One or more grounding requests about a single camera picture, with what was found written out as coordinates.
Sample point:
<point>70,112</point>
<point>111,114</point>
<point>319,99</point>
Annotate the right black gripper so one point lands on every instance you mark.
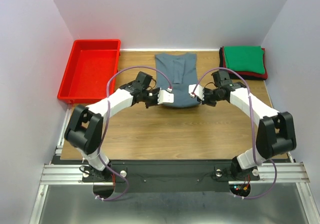
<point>205,102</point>

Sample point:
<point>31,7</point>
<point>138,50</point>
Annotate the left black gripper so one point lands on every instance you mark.
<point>155,103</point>

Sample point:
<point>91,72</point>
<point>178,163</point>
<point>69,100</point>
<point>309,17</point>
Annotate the blue-grey t-shirt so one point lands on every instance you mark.
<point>181,71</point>

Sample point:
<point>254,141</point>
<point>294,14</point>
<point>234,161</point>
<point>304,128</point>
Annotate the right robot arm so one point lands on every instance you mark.
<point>273,131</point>

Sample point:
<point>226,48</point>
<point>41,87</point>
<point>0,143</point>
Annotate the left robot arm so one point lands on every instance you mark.
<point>87,125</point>

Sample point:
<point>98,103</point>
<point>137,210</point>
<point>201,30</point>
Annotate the black folded t-shirt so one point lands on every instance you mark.
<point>230,75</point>

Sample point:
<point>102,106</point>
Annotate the red folded t-shirt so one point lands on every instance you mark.
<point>244,74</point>

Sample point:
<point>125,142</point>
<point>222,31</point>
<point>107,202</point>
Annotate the green folded t-shirt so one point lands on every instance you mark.
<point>244,58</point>

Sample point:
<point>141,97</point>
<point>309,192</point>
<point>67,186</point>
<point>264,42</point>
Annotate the red plastic bin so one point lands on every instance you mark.
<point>91,64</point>

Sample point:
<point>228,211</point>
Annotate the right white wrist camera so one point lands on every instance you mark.
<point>196,91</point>

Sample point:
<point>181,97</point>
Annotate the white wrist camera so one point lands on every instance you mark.
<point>165,97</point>
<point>196,91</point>

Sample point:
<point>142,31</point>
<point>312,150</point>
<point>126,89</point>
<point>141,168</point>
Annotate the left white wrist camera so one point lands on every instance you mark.
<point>165,97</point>

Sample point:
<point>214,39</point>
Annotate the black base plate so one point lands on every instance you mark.
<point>165,176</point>

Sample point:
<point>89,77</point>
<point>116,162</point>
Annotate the aluminium rail frame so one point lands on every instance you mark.
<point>281,195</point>

